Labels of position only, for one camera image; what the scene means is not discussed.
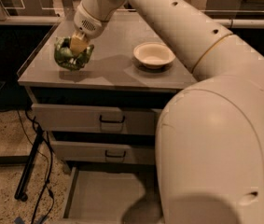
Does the black drawer handle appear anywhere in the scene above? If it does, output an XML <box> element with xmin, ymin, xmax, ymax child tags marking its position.
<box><xmin>104</xmin><ymin>150</ymin><xmax>126</xmax><ymax>159</ymax></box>
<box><xmin>99</xmin><ymin>115</ymin><xmax>126</xmax><ymax>124</ymax></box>

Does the bottom grey drawer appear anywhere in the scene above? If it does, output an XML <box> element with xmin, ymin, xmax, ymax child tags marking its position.
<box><xmin>49</xmin><ymin>164</ymin><xmax>162</xmax><ymax>224</ymax></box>

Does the black stand leg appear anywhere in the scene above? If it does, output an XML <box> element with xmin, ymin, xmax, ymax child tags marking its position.
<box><xmin>14</xmin><ymin>126</ymin><xmax>43</xmax><ymax>202</ymax></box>

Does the black middle drawer handle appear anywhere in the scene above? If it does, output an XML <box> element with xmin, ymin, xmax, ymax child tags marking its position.
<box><xmin>104</xmin><ymin>150</ymin><xmax>126</xmax><ymax>159</ymax></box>

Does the black floor cable left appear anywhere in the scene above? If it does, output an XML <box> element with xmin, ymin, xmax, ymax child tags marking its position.
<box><xmin>15</xmin><ymin>109</ymin><xmax>55</xmax><ymax>224</ymax></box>

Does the top grey drawer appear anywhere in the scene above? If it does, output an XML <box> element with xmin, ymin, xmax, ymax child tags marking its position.
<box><xmin>32</xmin><ymin>104</ymin><xmax>161</xmax><ymax>135</ymax></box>

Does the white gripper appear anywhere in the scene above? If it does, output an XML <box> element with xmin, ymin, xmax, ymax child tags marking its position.
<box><xmin>70</xmin><ymin>4</ymin><xmax>108</xmax><ymax>56</ymax></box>

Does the middle grey drawer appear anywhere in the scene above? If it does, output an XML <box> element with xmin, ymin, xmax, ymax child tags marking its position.
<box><xmin>51</xmin><ymin>141</ymin><xmax>155</xmax><ymax>165</ymax></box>

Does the grey drawer cabinet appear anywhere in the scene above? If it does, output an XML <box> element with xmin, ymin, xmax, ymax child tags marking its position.
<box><xmin>17</xmin><ymin>9</ymin><xmax>199</xmax><ymax>224</ymax></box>

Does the black top drawer handle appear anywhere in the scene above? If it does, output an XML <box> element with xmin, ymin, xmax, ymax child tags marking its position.
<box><xmin>99</xmin><ymin>115</ymin><xmax>126</xmax><ymax>124</ymax></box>

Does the white paper bowl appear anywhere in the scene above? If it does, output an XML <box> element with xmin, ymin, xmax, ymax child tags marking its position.
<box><xmin>133</xmin><ymin>42</ymin><xmax>175</xmax><ymax>69</ymax></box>

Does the grey drawer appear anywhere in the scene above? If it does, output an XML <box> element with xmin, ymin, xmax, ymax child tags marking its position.
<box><xmin>49</xmin><ymin>164</ymin><xmax>162</xmax><ymax>224</ymax></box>
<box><xmin>51</xmin><ymin>141</ymin><xmax>155</xmax><ymax>165</ymax></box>
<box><xmin>32</xmin><ymin>104</ymin><xmax>161</xmax><ymax>135</ymax></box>

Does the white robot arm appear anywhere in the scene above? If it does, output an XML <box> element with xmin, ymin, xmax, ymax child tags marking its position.
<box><xmin>74</xmin><ymin>0</ymin><xmax>264</xmax><ymax>224</ymax></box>

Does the green jalapeno chip bag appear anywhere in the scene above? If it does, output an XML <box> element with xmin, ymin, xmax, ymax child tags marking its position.
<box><xmin>54</xmin><ymin>37</ymin><xmax>94</xmax><ymax>71</ymax></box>

